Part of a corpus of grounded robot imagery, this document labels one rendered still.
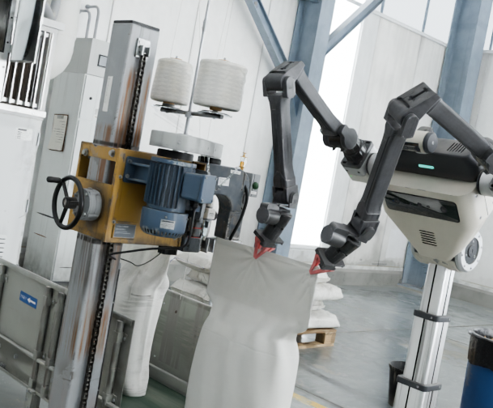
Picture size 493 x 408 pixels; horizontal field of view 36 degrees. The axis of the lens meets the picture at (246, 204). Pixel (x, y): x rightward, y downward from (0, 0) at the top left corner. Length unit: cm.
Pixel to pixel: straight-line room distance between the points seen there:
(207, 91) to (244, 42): 587
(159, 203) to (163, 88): 49
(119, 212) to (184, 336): 98
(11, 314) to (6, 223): 198
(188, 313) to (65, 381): 83
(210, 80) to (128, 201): 49
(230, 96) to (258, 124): 607
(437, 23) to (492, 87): 120
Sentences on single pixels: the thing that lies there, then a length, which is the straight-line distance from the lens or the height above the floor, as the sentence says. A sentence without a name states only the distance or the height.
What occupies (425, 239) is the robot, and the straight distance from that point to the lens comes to 274.
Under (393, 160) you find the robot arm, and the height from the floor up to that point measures 145.
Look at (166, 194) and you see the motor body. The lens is 240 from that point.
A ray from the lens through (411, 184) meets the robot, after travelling 264.
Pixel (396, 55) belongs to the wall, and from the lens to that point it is 1048.
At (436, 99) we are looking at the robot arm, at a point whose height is 162.
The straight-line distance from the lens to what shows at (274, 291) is 253.
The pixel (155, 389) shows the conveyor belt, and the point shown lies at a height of 38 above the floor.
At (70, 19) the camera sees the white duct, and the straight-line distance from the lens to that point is 589.
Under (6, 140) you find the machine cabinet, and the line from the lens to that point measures 533.
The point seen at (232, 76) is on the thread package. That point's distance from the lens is 250.
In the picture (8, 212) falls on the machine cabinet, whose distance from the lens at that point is 541.
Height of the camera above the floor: 136
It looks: 3 degrees down
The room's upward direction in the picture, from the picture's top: 10 degrees clockwise
